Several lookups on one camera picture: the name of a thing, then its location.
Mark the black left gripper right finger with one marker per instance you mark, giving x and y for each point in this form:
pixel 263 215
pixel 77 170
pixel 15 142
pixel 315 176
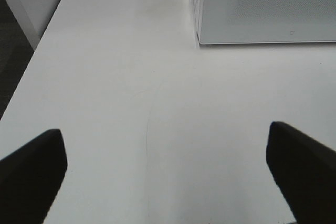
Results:
pixel 304 171

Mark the white microwave door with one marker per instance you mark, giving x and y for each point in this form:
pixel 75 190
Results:
pixel 267 21

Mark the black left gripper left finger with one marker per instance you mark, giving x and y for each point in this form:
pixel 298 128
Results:
pixel 31 177

